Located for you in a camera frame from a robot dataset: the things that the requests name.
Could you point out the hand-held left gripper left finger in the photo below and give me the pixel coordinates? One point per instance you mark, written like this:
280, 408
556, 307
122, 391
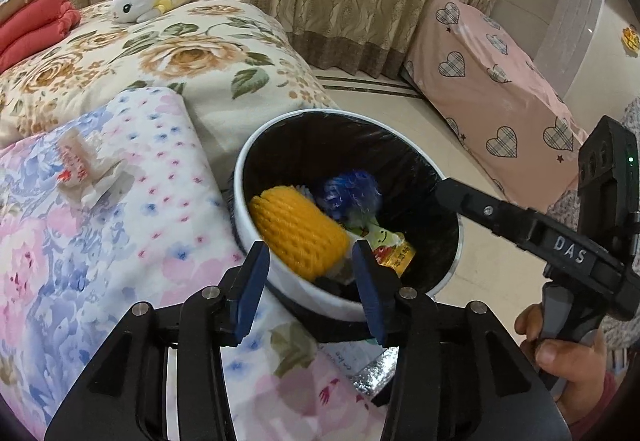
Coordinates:
250, 291

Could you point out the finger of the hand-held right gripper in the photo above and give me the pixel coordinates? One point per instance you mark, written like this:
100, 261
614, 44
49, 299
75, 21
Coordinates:
485, 210

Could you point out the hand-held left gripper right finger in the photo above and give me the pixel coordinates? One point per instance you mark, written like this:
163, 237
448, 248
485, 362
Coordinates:
367, 291

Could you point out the white round trash bin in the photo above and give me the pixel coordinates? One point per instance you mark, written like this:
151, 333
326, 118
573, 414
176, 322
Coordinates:
310, 291

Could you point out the yellow foam fruit net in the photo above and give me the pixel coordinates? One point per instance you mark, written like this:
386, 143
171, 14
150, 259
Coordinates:
295, 231

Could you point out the black bin liner bag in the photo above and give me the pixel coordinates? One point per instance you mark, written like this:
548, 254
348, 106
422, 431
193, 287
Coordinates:
320, 151

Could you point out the person's right hand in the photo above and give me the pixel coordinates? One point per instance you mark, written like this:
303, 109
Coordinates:
575, 366

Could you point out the yellow snack packet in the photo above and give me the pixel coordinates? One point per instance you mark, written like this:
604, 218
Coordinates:
400, 257

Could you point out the pale green packet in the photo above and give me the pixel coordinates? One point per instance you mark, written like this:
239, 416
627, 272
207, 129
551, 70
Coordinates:
372, 233

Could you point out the white handwritten paper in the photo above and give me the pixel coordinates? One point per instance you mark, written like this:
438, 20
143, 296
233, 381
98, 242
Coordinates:
345, 353

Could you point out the silver foil mat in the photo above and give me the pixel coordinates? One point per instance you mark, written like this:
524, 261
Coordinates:
375, 376

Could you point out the blue crumpled wrapper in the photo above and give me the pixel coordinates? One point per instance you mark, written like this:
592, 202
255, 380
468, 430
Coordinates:
345, 193

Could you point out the pink heart print sheet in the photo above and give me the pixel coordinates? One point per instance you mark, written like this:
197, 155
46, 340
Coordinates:
480, 86

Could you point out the pink blue floral blanket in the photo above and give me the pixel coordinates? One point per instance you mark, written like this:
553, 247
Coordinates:
100, 271

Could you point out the clear crumpled plastic wrapper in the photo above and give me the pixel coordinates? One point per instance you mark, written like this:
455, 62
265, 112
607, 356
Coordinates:
85, 166

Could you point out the floral cream quilt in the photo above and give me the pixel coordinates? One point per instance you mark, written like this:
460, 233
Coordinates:
200, 56

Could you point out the red folded quilt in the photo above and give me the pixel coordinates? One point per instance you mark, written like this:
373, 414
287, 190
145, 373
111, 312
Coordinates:
35, 26

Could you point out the yellow wall sticker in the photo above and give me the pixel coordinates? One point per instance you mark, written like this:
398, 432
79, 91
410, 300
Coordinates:
631, 38

